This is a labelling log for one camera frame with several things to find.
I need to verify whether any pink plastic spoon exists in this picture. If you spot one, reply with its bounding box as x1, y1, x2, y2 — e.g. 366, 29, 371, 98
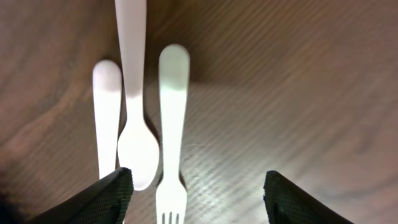
115, 0, 159, 191

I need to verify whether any pale pink plastic fork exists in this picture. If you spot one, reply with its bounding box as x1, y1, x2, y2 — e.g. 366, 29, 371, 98
93, 60, 122, 179

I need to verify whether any white plastic fork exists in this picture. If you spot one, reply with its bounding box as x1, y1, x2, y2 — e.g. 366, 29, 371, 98
155, 44, 190, 223

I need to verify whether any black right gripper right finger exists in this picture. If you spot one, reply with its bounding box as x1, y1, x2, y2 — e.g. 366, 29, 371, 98
263, 170, 352, 224

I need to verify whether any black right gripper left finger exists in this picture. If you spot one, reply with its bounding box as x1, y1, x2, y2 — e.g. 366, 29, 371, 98
29, 167, 134, 224

